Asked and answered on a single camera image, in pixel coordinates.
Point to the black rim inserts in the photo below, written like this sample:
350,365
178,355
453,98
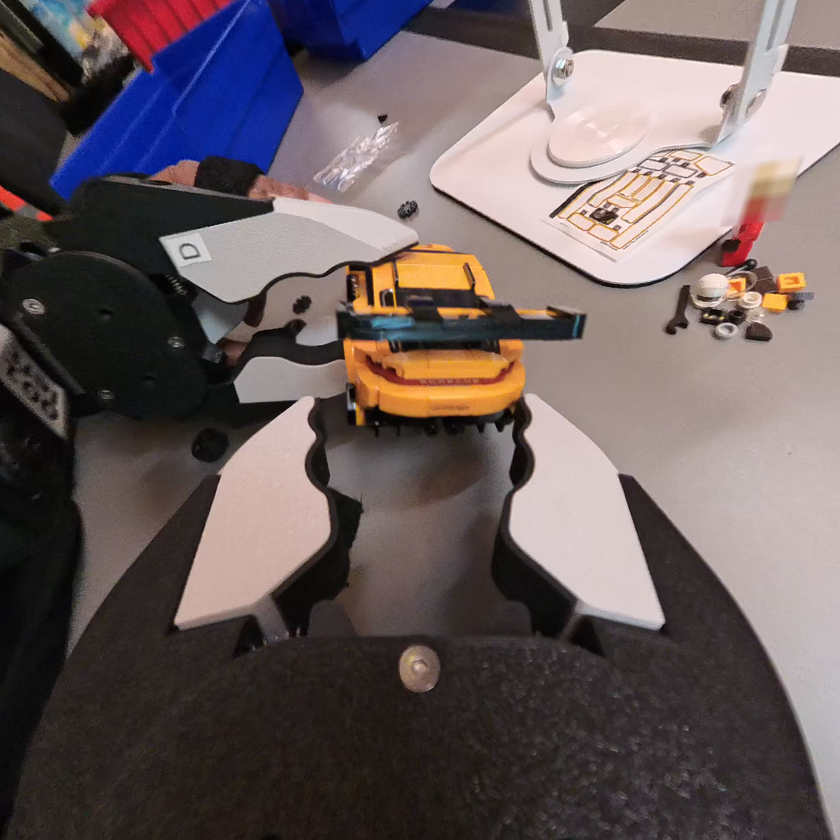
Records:
407,208

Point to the clear plastic parts bag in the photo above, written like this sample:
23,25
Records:
358,157

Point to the lego sticker sheet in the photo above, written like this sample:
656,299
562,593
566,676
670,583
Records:
636,203

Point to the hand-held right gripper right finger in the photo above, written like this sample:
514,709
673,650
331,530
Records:
577,525

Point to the red plastic bin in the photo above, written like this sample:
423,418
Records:
151,23

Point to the orange traffic cone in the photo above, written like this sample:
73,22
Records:
19,200

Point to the person's left hand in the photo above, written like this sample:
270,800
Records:
262,187

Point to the black lego wheel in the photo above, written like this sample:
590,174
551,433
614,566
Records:
210,445

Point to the white metal book stand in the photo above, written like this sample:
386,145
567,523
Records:
512,144

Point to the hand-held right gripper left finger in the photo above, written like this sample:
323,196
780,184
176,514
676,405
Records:
262,525

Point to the yellow lego car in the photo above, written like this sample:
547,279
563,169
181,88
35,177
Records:
433,341

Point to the small white yellow lego piece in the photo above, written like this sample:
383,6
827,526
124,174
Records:
741,305

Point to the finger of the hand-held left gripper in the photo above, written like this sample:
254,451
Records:
275,243
289,377

